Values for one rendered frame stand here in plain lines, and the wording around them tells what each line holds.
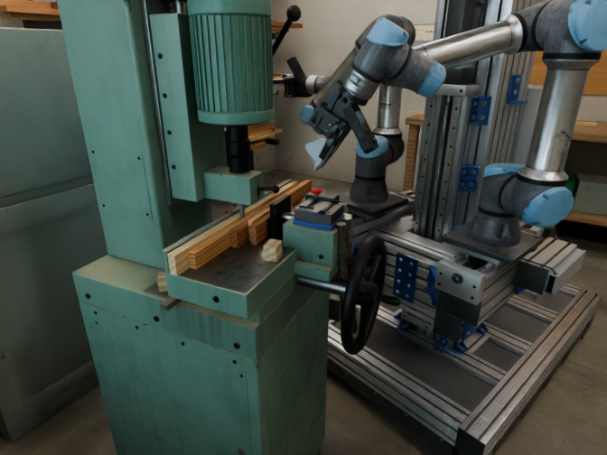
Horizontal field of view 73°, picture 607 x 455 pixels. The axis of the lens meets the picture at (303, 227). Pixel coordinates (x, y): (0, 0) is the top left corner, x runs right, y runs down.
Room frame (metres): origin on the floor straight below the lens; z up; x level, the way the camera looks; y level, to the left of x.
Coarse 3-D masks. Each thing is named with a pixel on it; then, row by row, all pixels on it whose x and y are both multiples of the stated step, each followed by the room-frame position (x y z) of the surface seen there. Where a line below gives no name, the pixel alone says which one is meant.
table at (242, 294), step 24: (264, 240) 0.96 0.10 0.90; (216, 264) 0.83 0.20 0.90; (240, 264) 0.83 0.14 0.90; (264, 264) 0.83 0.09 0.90; (288, 264) 0.87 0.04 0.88; (312, 264) 0.89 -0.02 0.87; (336, 264) 0.89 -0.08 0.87; (168, 288) 0.79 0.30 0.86; (192, 288) 0.76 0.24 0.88; (216, 288) 0.73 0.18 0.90; (240, 288) 0.73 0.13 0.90; (264, 288) 0.77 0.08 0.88; (240, 312) 0.71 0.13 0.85
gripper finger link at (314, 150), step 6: (324, 138) 0.97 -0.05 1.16; (306, 144) 0.99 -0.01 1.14; (312, 144) 0.99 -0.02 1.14; (318, 144) 0.98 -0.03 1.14; (306, 150) 0.99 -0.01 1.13; (312, 150) 0.99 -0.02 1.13; (318, 150) 0.98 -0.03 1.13; (330, 150) 0.96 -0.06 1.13; (312, 156) 0.99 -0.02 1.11; (318, 156) 0.98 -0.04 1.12; (318, 162) 0.97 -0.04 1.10; (318, 168) 0.99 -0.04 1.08
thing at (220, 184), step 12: (216, 168) 1.03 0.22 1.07; (228, 168) 1.03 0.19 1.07; (204, 180) 1.00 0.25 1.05; (216, 180) 0.98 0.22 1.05; (228, 180) 0.97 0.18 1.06; (240, 180) 0.95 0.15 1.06; (252, 180) 0.95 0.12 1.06; (216, 192) 0.99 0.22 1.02; (228, 192) 0.97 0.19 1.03; (240, 192) 0.95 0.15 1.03; (252, 192) 0.95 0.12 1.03; (264, 192) 1.00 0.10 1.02; (240, 204) 0.99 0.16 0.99; (252, 204) 0.95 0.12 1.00
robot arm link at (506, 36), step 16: (512, 16) 1.13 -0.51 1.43; (528, 16) 1.12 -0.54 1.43; (464, 32) 1.12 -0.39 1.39; (480, 32) 1.11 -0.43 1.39; (496, 32) 1.11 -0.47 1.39; (512, 32) 1.11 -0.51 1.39; (528, 32) 1.11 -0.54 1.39; (416, 48) 1.08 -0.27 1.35; (432, 48) 1.08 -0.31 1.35; (448, 48) 1.08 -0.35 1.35; (464, 48) 1.09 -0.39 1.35; (480, 48) 1.09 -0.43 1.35; (496, 48) 1.11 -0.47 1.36; (512, 48) 1.12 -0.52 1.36; (528, 48) 1.13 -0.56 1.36; (448, 64) 1.08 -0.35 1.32; (464, 64) 1.11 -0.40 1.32; (384, 80) 1.07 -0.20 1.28
